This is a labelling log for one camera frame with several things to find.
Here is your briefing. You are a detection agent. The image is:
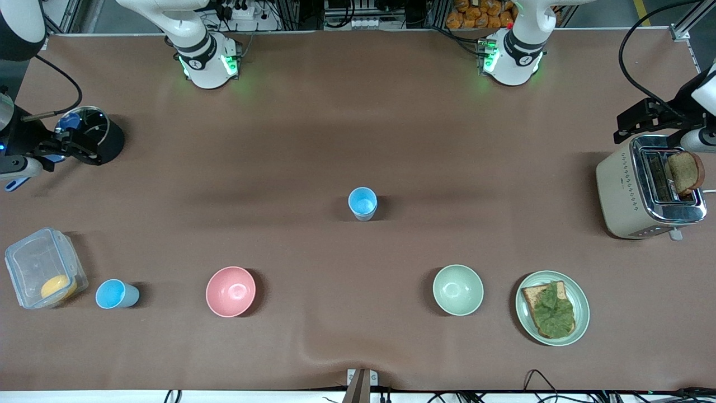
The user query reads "light blue plastic cup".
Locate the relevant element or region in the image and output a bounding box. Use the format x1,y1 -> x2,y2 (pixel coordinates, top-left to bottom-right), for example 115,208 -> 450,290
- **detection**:
350,193 -> 378,222
348,186 -> 378,216
95,279 -> 140,310

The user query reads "glass lid blue knob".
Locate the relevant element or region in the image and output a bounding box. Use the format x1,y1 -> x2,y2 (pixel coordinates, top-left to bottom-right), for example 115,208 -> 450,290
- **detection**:
56,109 -> 108,153

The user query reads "dark brown toast slice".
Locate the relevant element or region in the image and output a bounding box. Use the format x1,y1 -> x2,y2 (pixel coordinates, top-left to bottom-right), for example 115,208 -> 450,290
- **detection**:
667,151 -> 706,196

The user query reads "beige chrome toaster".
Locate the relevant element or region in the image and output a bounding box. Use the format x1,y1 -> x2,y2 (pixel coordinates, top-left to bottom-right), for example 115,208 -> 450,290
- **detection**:
595,134 -> 708,241

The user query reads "clear plastic food container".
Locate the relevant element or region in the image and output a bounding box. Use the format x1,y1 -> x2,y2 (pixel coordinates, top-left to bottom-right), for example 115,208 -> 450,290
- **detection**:
4,227 -> 89,310

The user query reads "yellow round food piece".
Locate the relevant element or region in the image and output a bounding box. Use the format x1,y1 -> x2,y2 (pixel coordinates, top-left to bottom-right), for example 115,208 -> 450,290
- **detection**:
40,274 -> 78,301

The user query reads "pale green plate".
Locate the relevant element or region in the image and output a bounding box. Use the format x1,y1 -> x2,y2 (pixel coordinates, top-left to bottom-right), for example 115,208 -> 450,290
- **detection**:
515,270 -> 591,347

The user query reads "orange snack bag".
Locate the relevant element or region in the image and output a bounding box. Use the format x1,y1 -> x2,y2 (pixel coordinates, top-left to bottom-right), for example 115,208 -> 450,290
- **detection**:
446,0 -> 518,30

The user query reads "brown bread slice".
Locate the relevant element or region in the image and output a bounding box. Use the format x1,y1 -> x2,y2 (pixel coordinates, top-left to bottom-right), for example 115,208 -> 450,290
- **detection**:
521,280 -> 577,340

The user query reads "green lettuce leaf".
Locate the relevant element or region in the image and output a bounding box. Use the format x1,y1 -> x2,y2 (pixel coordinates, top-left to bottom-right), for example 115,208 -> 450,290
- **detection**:
530,282 -> 576,339

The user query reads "pink bowl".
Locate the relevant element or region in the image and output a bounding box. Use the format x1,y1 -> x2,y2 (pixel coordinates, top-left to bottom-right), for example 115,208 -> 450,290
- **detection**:
205,266 -> 257,318

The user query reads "white power strip with plugs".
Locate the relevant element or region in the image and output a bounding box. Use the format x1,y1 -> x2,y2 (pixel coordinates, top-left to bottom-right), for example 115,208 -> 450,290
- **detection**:
224,0 -> 263,21

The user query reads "pale green bowl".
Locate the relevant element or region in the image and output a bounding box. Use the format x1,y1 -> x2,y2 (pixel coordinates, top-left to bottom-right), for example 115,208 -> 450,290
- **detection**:
432,264 -> 484,317

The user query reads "black pot blue handle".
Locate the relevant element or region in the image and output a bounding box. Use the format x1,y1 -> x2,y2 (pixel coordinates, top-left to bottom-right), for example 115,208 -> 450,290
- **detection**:
4,105 -> 126,193

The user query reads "aluminium frame profile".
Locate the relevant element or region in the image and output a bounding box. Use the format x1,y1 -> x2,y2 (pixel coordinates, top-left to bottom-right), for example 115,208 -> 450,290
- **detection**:
670,0 -> 716,43
48,0 -> 107,33

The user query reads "black looped floor cable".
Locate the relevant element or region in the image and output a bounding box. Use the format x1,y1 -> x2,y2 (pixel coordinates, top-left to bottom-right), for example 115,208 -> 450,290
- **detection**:
523,369 -> 560,403

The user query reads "metal table edge bracket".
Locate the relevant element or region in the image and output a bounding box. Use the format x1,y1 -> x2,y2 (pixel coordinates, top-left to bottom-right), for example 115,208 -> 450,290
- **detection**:
347,368 -> 379,403

